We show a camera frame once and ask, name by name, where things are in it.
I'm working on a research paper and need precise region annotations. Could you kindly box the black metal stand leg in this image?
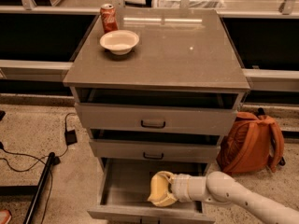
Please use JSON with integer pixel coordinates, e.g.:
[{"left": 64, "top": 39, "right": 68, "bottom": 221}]
[{"left": 0, "top": 152, "right": 55, "bottom": 224}]

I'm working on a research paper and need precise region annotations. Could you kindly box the top grey drawer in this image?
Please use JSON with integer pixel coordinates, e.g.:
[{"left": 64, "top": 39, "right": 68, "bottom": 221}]
[{"left": 71, "top": 87, "right": 244, "bottom": 135}]

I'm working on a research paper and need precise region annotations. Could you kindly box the bottom grey drawer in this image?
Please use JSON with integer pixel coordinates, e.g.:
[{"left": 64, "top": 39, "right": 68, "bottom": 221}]
[{"left": 88, "top": 159, "right": 215, "bottom": 224}]

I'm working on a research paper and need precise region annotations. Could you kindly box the middle grey drawer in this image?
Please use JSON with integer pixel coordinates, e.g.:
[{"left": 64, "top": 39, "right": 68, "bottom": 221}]
[{"left": 90, "top": 130, "right": 220, "bottom": 163}]

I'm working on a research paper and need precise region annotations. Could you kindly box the red shoe tip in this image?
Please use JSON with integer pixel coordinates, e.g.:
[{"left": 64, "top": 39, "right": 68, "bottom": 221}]
[{"left": 0, "top": 210, "right": 11, "bottom": 224}]

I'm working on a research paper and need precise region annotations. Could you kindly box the black cable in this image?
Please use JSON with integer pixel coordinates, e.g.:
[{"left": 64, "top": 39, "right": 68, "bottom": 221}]
[{"left": 0, "top": 112, "right": 78, "bottom": 224}]

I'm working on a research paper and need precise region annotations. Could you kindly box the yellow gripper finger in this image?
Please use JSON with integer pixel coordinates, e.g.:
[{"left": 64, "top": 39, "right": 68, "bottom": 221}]
[
  {"left": 150, "top": 171, "right": 172, "bottom": 194},
  {"left": 148, "top": 192, "right": 178, "bottom": 207}
]

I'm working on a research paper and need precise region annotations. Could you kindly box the grey drawer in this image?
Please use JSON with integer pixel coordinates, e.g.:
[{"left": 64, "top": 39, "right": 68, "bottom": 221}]
[
  {"left": 71, "top": 87, "right": 244, "bottom": 135},
  {"left": 88, "top": 159, "right": 215, "bottom": 224},
  {"left": 90, "top": 130, "right": 220, "bottom": 163}
]

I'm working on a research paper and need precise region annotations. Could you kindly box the white bowl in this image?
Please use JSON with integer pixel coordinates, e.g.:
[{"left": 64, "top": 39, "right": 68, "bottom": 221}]
[{"left": 100, "top": 30, "right": 139, "bottom": 55}]

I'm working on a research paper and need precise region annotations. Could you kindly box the orange backpack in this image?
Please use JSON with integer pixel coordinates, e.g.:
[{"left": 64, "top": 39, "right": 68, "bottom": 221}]
[{"left": 217, "top": 108, "right": 284, "bottom": 175}]

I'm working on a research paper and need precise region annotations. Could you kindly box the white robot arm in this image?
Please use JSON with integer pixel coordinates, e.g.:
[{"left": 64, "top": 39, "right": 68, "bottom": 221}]
[{"left": 148, "top": 171, "right": 299, "bottom": 224}]

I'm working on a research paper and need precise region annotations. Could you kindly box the red soda can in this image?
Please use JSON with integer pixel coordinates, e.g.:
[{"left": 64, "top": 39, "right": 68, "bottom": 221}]
[{"left": 100, "top": 4, "right": 118, "bottom": 33}]

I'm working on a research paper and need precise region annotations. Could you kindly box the grey three-drawer cabinet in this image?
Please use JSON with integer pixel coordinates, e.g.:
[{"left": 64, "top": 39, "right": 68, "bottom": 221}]
[{"left": 63, "top": 7, "right": 251, "bottom": 224}]

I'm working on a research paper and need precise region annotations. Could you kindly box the black power adapter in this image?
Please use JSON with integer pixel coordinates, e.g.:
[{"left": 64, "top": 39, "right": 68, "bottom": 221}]
[{"left": 64, "top": 130, "right": 78, "bottom": 146}]

